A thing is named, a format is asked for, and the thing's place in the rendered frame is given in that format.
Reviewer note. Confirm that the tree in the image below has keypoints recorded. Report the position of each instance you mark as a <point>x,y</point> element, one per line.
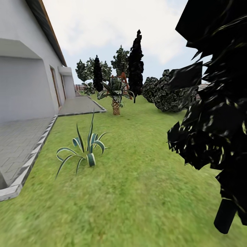
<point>81,66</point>
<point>214,129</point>
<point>98,78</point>
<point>88,72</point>
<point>121,62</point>
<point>108,77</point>
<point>135,67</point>

